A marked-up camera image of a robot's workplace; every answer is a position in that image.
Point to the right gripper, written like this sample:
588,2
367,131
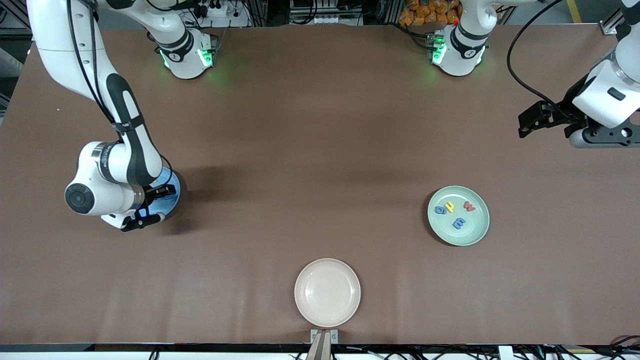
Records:
154,192

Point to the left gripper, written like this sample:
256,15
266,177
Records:
571,105

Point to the red letter w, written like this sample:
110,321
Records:
469,206

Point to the blue lowercase letter m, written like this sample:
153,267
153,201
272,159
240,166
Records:
459,223

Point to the yellow lowercase letter h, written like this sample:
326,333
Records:
450,206

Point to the blue letter g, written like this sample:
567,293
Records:
437,210

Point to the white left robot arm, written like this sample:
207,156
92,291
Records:
462,50

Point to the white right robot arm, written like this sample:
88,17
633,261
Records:
65,45

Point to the blue plate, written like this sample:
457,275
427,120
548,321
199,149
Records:
169,200

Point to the green plate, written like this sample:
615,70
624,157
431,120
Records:
470,235

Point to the beige plate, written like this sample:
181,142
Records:
327,292

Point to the black table edge profile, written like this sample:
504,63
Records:
200,347

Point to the brown table cover sheet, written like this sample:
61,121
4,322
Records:
320,100

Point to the orange items bag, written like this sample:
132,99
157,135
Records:
425,12

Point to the white power strip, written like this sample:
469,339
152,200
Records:
225,12

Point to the equipment rack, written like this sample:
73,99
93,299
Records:
325,12

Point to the aluminium frame post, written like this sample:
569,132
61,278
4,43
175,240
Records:
15,20
609,29

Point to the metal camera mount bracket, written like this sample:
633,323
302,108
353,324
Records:
320,350

